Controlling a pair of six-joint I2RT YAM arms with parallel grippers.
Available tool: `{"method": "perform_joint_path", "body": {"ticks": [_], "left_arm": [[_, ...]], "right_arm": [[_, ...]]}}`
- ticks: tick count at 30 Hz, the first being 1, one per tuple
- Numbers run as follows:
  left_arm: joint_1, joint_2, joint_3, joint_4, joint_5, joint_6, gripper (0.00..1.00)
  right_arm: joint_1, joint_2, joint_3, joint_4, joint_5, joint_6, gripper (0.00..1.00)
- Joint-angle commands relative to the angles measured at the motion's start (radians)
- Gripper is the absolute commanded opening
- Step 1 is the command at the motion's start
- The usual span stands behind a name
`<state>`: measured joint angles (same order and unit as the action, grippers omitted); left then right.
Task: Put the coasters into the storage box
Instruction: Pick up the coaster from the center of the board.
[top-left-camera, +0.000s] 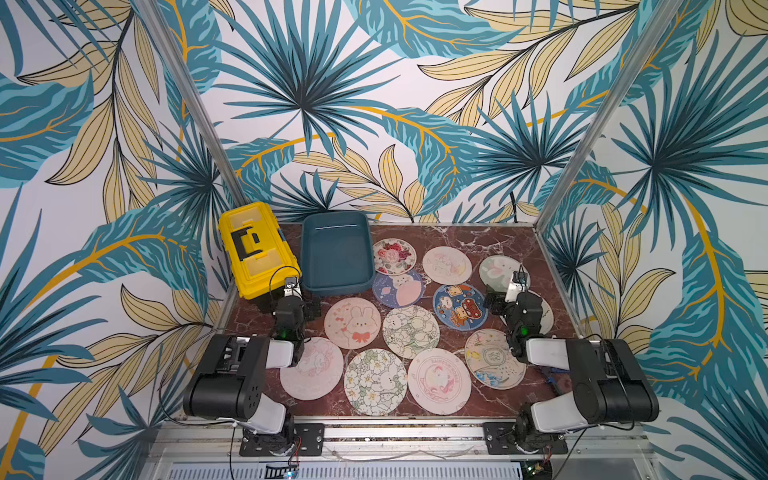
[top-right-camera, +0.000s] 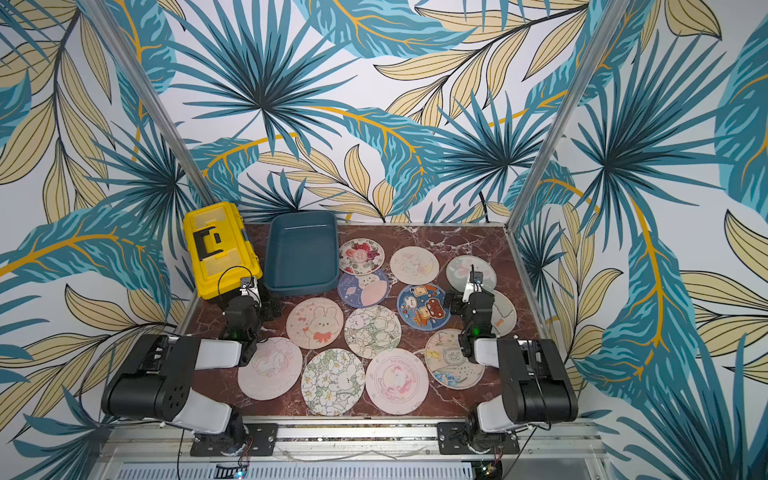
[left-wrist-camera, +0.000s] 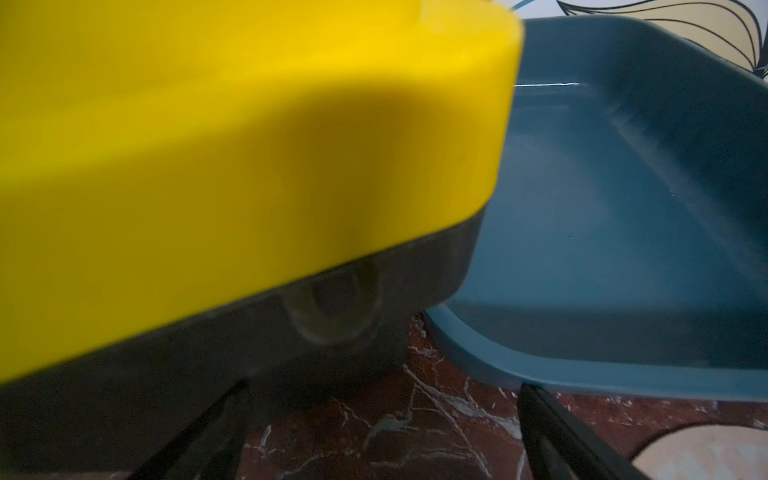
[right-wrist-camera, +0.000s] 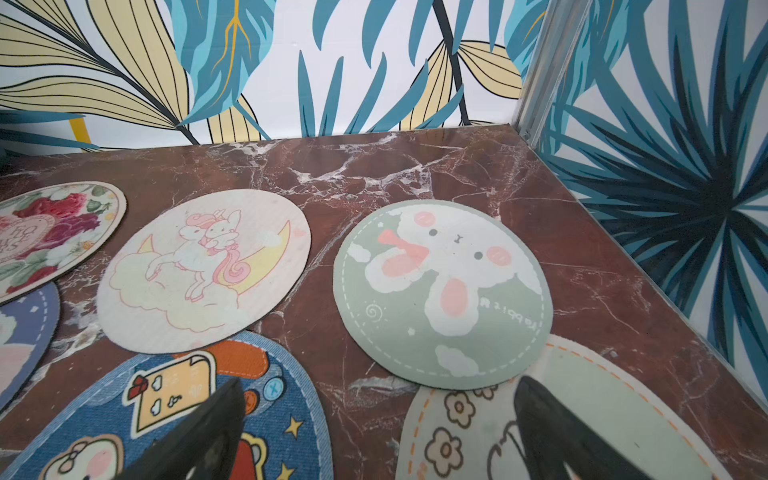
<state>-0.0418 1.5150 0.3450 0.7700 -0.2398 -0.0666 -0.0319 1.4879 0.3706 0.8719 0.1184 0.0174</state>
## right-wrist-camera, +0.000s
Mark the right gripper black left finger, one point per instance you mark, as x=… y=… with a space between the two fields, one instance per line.
x=203 y=446

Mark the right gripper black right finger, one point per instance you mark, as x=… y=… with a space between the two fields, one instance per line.
x=557 y=444

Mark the dark blue bunny coaster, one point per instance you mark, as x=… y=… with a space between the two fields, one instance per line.
x=27 y=327

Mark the blue denim cartoon coaster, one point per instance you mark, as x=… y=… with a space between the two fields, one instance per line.
x=284 y=433

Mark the cream cat flower coaster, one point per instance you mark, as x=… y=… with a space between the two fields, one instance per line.
x=474 y=434

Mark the green bunny coaster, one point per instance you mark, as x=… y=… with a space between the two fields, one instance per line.
x=442 y=295

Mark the unicorn on moon coaster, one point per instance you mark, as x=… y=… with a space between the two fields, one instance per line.
x=203 y=271

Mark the floral rose coaster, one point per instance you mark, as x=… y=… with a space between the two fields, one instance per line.
x=48 y=231

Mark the silver aluminium corner post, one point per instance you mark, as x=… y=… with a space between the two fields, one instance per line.
x=562 y=26

